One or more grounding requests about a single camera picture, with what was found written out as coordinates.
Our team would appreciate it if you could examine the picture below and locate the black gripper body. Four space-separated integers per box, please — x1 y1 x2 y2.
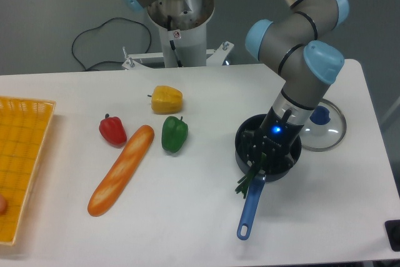
239 109 303 170

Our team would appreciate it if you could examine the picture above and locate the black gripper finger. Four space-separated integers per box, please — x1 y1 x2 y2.
276 151 296 170
239 129 257 167

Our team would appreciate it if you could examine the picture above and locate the green onion bunch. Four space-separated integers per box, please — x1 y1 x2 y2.
235 152 266 199

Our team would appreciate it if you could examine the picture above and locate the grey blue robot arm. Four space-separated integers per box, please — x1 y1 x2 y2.
125 0 349 174

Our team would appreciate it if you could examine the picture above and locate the glass lid blue knob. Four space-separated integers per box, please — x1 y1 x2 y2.
300 99 347 152

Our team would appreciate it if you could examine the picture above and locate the green bell pepper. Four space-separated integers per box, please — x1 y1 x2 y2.
161 116 188 153

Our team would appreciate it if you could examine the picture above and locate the yellow bell pepper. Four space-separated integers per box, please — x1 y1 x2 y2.
148 86 183 114

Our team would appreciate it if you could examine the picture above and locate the black corner device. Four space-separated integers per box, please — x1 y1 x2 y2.
384 219 400 252

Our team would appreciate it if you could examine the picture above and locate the red bell pepper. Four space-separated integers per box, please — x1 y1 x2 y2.
99 113 127 147

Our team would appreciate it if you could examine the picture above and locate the orange baguette bread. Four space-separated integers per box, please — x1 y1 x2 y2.
87 124 154 217

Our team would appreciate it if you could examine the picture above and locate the yellow woven basket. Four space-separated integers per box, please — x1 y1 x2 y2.
1 96 56 246

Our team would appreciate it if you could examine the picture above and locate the brown egg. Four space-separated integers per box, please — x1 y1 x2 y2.
0 195 8 214

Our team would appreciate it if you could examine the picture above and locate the black pot blue handle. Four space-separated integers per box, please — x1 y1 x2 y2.
235 113 290 240

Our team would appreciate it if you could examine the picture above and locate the black floor cable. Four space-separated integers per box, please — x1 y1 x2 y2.
71 17 153 71

